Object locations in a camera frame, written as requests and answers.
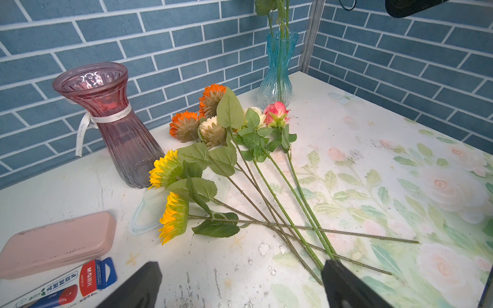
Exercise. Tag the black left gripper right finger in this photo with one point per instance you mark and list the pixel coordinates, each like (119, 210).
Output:
(344, 289)

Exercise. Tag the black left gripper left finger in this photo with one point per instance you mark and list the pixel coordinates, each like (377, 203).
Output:
(140, 290)

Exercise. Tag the orange gerbera flower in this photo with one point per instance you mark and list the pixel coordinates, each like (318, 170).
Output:
(184, 126)
(210, 99)

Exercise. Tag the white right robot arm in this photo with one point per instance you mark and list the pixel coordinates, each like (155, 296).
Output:
(405, 8)

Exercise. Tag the glue stick package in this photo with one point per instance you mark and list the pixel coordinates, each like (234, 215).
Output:
(72, 287)

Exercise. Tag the yellow sunflower lower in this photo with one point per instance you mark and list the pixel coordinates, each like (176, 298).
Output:
(176, 216)

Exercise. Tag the yellow sunflower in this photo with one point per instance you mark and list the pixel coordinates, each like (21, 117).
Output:
(176, 216)
(180, 171)

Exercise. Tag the floral table mat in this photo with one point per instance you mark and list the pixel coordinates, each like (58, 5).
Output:
(369, 171)

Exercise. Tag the yellow sunflower upper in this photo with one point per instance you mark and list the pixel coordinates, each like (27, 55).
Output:
(180, 171)

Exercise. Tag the beige gerbera flower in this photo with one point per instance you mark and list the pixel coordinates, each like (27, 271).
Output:
(244, 149)

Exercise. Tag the pink rose small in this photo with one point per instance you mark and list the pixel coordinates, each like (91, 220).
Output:
(276, 117)

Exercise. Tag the purple glass vase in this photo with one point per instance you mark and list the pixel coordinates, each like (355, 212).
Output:
(101, 89)

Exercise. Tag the blue glass vase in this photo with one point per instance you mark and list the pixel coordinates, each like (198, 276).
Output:
(277, 86)

